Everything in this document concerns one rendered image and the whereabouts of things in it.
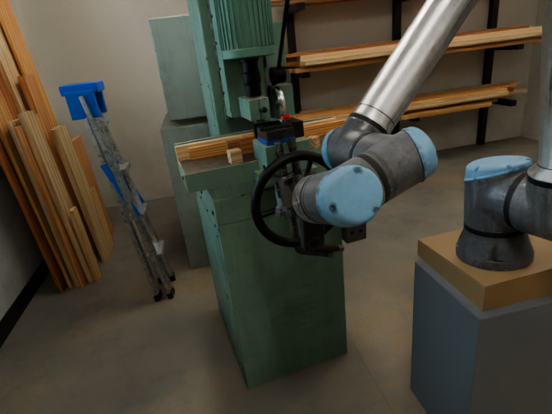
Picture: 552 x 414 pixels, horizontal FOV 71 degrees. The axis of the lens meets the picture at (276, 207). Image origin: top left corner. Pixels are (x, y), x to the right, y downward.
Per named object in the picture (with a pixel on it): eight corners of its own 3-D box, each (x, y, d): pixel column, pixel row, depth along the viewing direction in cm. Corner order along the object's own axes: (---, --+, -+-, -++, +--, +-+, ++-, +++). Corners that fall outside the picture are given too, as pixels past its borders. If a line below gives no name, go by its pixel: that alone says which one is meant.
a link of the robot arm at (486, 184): (489, 206, 114) (492, 148, 108) (549, 223, 98) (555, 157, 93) (450, 221, 109) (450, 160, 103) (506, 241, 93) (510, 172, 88)
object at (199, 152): (190, 160, 129) (188, 149, 127) (190, 158, 131) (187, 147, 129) (354, 129, 145) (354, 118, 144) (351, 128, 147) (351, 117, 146)
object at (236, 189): (219, 200, 120) (217, 187, 119) (207, 181, 139) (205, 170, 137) (333, 173, 131) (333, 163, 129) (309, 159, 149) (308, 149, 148)
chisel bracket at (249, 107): (251, 126, 128) (248, 100, 124) (241, 121, 140) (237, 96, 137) (273, 122, 130) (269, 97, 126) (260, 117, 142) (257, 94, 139)
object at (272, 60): (266, 67, 145) (261, 23, 139) (259, 66, 153) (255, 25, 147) (287, 64, 147) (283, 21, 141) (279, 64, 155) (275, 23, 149)
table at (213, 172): (191, 204, 108) (187, 184, 106) (179, 176, 135) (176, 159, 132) (379, 163, 124) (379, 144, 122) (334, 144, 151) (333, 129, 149)
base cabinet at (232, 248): (246, 390, 150) (216, 227, 123) (217, 306, 201) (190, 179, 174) (348, 353, 162) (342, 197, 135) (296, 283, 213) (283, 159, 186)
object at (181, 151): (177, 161, 129) (175, 147, 128) (177, 160, 131) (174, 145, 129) (337, 131, 145) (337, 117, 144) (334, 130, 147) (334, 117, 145)
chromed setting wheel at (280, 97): (281, 122, 143) (278, 88, 138) (270, 117, 154) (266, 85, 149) (288, 121, 144) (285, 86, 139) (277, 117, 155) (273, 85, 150)
